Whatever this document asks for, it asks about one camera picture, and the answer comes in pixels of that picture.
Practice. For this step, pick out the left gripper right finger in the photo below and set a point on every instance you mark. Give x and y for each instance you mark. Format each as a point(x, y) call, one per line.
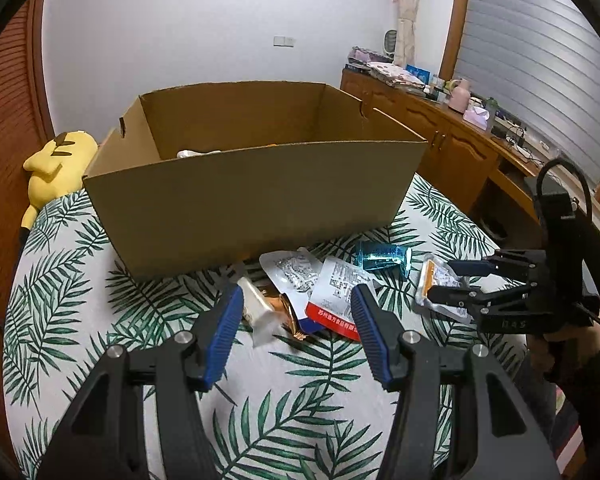
point(494, 435)

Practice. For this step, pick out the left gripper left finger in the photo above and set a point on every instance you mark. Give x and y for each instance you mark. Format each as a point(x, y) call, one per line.
point(101, 435)

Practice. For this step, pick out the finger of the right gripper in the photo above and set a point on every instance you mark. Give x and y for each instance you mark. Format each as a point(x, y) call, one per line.
point(516, 264)
point(506, 302)

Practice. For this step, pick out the white orange snack pouch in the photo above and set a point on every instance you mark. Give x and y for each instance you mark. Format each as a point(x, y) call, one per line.
point(435, 272)

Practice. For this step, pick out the blue foil snack packet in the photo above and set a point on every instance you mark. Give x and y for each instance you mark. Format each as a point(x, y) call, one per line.
point(374, 256)

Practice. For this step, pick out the white red snack pouch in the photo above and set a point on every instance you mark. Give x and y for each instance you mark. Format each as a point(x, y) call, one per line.
point(330, 300)

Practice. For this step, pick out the wooden sideboard cabinet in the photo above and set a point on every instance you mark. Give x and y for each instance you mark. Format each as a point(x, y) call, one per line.
point(478, 172)

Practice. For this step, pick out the white power strip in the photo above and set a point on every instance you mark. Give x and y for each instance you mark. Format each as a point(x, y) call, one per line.
point(521, 152)

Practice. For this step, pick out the pink tissue box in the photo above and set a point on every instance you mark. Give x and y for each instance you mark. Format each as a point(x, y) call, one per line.
point(477, 116)

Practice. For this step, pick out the pink kettle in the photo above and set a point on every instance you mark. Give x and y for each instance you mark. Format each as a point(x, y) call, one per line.
point(459, 95)

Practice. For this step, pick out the palm leaf tablecloth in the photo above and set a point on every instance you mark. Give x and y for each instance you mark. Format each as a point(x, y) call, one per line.
point(288, 409)

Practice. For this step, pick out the white blue snack pouch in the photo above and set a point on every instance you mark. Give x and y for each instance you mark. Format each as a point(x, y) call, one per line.
point(293, 273)

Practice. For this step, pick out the clear plastic snack wrapper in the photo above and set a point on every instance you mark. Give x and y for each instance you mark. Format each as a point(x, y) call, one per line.
point(260, 317)

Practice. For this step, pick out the gold foil snack wrapper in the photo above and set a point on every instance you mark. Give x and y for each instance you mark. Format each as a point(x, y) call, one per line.
point(281, 305)

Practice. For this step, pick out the blue box on cabinet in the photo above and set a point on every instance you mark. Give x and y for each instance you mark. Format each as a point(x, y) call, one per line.
point(421, 74)

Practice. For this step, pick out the grey window blind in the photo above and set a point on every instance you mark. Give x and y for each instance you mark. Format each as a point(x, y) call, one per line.
point(540, 59)

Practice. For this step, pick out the folded floral cloth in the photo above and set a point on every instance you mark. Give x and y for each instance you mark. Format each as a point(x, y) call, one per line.
point(396, 77)

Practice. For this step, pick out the white small fan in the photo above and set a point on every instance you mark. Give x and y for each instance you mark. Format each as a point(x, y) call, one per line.
point(390, 43)

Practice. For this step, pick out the brown cardboard box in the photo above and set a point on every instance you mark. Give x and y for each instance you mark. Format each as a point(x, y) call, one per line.
point(299, 163)

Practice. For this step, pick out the yellow Pikachu plush toy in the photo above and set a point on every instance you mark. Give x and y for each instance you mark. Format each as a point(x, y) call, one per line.
point(56, 170)

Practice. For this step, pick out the white snack bag in box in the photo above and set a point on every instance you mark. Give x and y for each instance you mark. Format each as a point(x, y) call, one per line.
point(190, 153)

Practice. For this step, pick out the beige curtain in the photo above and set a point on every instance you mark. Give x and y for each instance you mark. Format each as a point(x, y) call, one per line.
point(405, 32)

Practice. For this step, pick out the wooden louvered door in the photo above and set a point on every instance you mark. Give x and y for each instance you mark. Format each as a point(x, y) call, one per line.
point(25, 126)

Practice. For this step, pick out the white wall switch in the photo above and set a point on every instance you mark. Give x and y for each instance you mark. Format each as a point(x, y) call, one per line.
point(283, 42)

